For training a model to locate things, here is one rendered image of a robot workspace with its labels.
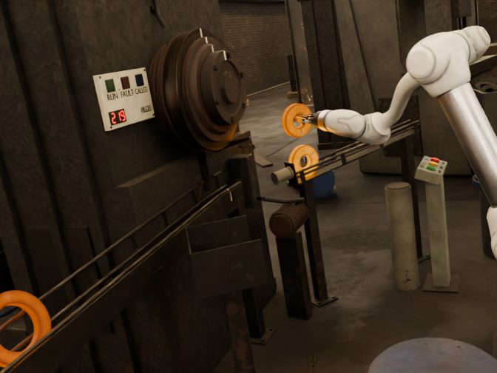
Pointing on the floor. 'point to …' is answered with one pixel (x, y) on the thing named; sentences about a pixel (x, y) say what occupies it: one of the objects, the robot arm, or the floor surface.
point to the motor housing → (292, 257)
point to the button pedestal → (437, 230)
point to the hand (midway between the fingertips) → (296, 117)
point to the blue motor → (323, 184)
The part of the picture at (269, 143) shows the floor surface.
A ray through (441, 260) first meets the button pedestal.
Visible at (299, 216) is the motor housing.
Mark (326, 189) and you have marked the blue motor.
